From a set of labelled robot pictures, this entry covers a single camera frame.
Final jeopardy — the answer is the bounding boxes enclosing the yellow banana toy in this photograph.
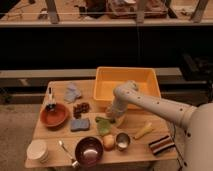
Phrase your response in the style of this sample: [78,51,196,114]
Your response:
[134,122,154,140]

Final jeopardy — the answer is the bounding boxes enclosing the striped cloth block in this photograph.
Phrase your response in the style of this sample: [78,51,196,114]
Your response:
[148,135,175,156]

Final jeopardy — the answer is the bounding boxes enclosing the dark purple bowl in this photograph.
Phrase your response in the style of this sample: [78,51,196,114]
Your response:
[75,137,103,167]

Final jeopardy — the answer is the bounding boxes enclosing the red clay bowl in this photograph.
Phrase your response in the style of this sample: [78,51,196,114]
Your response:
[40,103,70,128]

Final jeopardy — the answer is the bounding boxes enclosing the small bottle brush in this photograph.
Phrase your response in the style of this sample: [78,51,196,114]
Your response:
[45,87,56,111]

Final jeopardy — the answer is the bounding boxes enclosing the white paper cup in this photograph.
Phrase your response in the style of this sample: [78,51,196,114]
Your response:
[27,139,49,163]

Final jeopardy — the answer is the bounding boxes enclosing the metal spoon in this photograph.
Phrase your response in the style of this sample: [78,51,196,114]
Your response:
[58,140,80,169]

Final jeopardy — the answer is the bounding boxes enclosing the orange round fruit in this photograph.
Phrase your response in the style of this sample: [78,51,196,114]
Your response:
[103,134,115,150]

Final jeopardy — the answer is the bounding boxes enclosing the blue sponge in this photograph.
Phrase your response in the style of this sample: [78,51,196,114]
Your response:
[70,118,90,132]

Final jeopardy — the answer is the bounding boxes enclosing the bunch of dark grapes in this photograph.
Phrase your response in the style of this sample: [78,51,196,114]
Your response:
[73,102,90,119]

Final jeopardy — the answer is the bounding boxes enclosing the yellow plastic bin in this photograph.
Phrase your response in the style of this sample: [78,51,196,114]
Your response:
[92,66,162,111]

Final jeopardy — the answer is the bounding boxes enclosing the wooden table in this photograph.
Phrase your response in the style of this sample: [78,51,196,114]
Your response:
[24,78,179,169]

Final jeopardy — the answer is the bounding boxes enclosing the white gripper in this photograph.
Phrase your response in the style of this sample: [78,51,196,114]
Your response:
[106,101,126,119]

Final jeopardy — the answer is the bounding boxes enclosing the small metal cup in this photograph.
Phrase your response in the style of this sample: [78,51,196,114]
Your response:
[115,133,131,151]

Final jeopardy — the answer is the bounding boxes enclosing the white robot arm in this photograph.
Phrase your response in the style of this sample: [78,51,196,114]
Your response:
[107,81,213,171]

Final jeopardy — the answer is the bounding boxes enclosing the light blue cloth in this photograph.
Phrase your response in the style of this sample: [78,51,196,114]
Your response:
[64,82,82,103]

